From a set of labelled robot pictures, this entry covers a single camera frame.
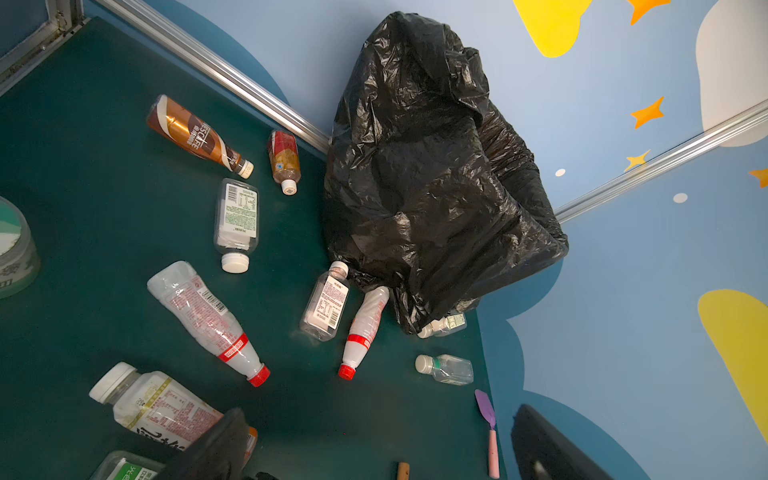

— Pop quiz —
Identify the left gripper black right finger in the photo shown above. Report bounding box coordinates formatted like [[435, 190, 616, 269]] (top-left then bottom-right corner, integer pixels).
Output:
[[511, 404, 611, 479]]

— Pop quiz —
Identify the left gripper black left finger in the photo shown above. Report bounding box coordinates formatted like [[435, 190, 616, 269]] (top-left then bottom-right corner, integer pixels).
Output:
[[155, 408, 249, 480]]

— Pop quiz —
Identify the orange juice bottle white cap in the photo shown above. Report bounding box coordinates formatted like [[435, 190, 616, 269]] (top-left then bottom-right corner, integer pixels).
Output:
[[89, 362, 223, 451]]

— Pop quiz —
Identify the clear bottle red cap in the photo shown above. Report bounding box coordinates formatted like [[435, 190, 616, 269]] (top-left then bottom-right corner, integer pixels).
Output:
[[147, 261, 270, 387]]

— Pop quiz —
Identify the black bin bag bin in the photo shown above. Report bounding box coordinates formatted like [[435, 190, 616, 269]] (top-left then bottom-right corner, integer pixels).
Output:
[[322, 11, 569, 334]]

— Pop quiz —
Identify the lime label clear bottle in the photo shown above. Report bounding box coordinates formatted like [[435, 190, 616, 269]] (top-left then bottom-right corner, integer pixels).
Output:
[[90, 451, 164, 480]]

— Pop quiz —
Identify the clear bottle green band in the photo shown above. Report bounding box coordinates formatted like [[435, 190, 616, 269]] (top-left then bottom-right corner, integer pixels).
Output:
[[414, 354, 474, 386]]

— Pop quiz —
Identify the clear bottle green white label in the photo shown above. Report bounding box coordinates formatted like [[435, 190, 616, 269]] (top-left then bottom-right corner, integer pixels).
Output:
[[417, 314, 467, 339]]

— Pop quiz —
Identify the clear flat white label bottle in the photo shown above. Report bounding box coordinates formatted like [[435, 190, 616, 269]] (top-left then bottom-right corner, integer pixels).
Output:
[[299, 261, 350, 342]]

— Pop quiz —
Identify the white red label bottle upright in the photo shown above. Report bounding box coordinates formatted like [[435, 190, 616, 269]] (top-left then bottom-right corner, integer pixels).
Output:
[[338, 286, 390, 380]]

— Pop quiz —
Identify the small clear white label bottle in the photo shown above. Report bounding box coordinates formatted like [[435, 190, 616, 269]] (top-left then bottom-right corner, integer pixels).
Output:
[[213, 178, 259, 274]]

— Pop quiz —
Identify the green white lidded can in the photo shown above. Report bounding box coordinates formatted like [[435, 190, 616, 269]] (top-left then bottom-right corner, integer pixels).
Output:
[[0, 197, 41, 299]]

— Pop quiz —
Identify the brown tea bottle back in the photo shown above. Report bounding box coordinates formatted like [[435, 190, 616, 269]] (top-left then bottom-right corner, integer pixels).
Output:
[[267, 130, 301, 196]]

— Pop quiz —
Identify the brown label bottle lying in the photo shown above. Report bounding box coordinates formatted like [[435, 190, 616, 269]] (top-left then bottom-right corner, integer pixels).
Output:
[[147, 94, 254, 179]]

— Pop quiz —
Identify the purple spatula pink handle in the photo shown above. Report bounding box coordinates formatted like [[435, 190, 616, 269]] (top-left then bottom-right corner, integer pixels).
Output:
[[474, 389, 500, 479]]

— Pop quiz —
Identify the blue garden fork wooden handle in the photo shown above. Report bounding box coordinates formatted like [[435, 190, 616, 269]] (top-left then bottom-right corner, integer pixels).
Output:
[[396, 462, 410, 480]]

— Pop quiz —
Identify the aluminium back frame rail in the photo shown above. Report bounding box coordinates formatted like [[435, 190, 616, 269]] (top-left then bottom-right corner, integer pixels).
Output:
[[100, 0, 330, 154]]

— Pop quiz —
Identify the right aluminium frame post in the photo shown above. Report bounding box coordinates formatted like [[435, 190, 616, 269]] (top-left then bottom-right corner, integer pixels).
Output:
[[555, 100, 768, 224]]

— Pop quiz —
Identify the aluminium frame post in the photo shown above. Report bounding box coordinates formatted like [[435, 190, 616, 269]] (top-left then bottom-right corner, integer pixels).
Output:
[[555, 100, 768, 224], [1, 0, 87, 95]]

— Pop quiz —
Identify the left aluminium frame post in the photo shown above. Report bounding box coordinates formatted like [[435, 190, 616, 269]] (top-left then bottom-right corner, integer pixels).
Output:
[[1, 0, 87, 95]]

